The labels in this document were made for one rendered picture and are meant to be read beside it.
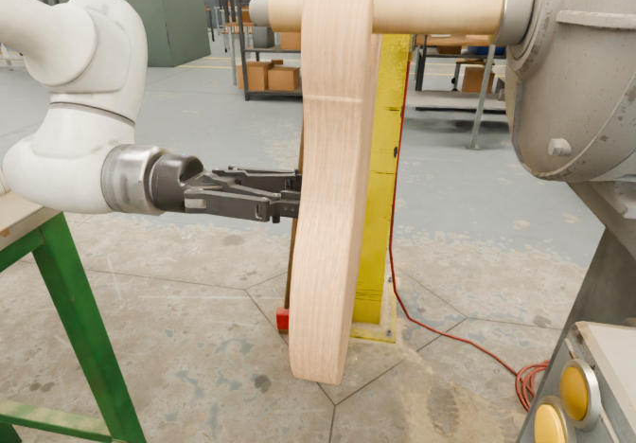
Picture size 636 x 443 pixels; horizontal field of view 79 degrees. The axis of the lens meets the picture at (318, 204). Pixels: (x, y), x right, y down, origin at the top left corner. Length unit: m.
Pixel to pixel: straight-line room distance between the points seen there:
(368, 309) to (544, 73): 1.44
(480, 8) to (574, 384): 0.26
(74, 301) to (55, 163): 0.45
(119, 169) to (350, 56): 0.33
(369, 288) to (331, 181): 1.32
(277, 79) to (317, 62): 5.15
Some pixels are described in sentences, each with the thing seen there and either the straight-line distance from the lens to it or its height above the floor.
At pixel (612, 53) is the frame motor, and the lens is 0.28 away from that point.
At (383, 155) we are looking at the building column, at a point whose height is 0.79.
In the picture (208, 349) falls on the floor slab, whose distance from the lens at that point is 1.73.
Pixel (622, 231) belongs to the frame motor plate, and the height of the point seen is 1.10.
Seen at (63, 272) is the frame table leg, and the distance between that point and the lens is 0.92.
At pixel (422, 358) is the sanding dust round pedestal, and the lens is 1.69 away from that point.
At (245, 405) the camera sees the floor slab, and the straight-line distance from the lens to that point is 1.54.
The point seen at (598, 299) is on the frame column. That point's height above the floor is 0.94.
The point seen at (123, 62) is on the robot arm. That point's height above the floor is 1.19.
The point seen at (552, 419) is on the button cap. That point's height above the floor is 1.08.
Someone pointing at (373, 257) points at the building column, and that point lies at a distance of 1.52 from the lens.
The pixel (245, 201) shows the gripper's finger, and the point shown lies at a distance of 0.42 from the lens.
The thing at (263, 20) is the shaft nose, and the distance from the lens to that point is 0.36.
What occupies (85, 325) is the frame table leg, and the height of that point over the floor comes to 0.64.
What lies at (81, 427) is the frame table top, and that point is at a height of 0.22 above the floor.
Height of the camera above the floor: 1.26
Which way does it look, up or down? 28 degrees down
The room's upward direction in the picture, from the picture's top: straight up
